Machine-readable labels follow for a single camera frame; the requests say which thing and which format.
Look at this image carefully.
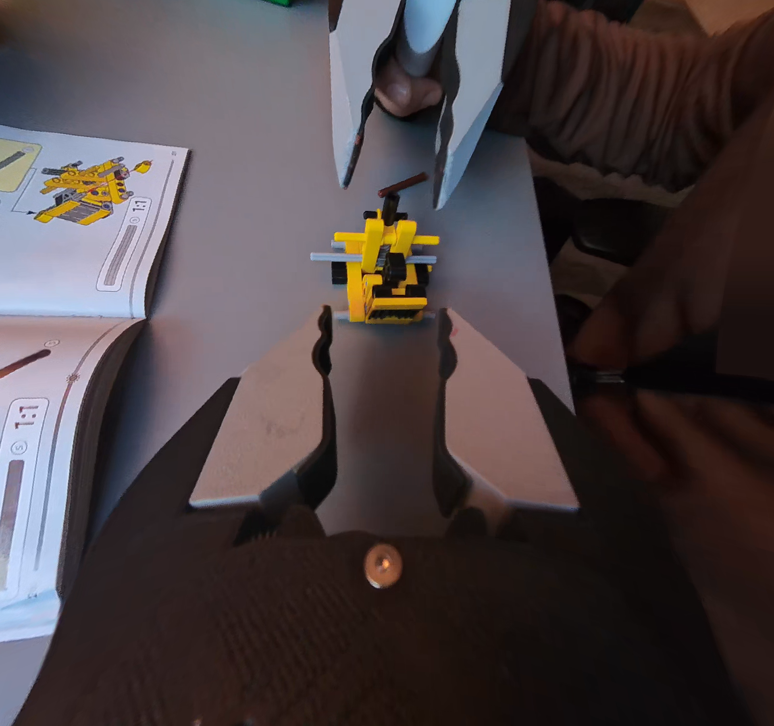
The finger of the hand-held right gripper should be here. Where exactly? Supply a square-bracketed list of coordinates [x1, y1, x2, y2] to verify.
[329, 0, 406, 190]
[432, 0, 515, 210]

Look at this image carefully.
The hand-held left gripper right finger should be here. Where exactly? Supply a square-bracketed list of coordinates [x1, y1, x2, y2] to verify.
[432, 308, 580, 515]

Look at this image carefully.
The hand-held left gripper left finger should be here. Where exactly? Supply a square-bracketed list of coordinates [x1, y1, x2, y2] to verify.
[189, 306, 338, 509]

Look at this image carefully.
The brown lego axle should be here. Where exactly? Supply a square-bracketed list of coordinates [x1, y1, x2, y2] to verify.
[378, 172, 429, 198]

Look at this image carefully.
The yellow lego vehicle model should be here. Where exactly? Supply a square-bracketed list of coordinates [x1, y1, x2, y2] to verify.
[310, 191, 441, 327]

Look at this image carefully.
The person's right forearm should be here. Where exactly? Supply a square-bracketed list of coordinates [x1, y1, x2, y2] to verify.
[502, 0, 774, 201]

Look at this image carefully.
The lego instruction booklet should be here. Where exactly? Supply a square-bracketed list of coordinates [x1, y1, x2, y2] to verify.
[0, 124, 192, 643]

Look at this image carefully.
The person's right hand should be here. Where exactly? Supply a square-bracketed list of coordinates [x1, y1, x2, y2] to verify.
[374, 55, 445, 117]

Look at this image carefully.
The person's dark clothing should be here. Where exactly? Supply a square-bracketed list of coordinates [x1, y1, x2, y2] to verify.
[532, 97, 774, 726]

